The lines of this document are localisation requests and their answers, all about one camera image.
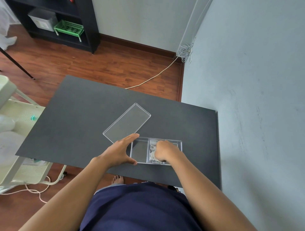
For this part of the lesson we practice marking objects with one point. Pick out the person's left hand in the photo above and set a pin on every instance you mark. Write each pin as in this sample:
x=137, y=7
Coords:
x=118, y=154

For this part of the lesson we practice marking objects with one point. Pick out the person's right hand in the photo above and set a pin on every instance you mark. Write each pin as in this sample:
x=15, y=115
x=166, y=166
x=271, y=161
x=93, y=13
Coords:
x=168, y=152

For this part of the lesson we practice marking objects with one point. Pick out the zip bag with white beads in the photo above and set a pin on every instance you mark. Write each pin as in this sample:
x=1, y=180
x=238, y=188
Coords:
x=152, y=157

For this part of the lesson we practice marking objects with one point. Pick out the zip bag with flower beads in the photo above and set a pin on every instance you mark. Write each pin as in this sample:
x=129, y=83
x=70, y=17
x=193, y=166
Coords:
x=153, y=143

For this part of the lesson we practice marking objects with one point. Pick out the clear plastic compartment box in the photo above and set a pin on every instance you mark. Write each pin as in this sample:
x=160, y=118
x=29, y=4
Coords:
x=139, y=152

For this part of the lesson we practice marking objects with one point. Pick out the clear plastic lid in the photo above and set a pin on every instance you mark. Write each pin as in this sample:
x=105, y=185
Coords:
x=128, y=121

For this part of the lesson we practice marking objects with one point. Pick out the person's left forearm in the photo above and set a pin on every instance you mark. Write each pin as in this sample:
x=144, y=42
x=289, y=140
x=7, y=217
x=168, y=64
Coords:
x=69, y=200

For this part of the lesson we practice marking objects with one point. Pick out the person's right forearm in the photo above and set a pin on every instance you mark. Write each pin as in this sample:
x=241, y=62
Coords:
x=209, y=197

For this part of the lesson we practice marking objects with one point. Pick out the person's left foot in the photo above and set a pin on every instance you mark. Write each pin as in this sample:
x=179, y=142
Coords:
x=117, y=180

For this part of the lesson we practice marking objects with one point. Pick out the person's navy clothing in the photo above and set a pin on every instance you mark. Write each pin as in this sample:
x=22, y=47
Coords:
x=138, y=209

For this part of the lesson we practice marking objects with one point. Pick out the white storage bin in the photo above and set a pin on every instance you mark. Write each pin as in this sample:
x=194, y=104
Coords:
x=44, y=20

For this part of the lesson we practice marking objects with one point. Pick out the black sandal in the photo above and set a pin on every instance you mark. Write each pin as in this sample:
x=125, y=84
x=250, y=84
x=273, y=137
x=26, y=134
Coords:
x=173, y=188

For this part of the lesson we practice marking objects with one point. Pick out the small teal object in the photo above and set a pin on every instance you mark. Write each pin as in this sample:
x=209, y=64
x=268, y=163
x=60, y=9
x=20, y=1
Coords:
x=33, y=117

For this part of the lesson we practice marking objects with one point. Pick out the cream utility cart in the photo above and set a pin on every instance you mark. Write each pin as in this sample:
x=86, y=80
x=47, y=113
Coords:
x=26, y=111

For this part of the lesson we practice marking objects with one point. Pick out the clear plastic bags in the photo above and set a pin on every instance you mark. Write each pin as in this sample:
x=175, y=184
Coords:
x=9, y=142

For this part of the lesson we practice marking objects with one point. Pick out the black shelf unit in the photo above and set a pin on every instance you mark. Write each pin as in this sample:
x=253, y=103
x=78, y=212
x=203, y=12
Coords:
x=90, y=26

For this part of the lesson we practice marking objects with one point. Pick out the black chair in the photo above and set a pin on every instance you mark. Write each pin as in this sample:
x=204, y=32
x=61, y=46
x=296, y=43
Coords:
x=16, y=65

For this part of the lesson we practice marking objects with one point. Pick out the green plastic basket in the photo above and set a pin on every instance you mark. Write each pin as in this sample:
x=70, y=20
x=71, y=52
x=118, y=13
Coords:
x=69, y=28

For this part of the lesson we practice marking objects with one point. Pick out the white lace curtain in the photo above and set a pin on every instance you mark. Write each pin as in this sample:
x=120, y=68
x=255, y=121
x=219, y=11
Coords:
x=6, y=35

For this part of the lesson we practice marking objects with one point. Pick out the white wall conduit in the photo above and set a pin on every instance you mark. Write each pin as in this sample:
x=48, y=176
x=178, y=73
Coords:
x=195, y=23

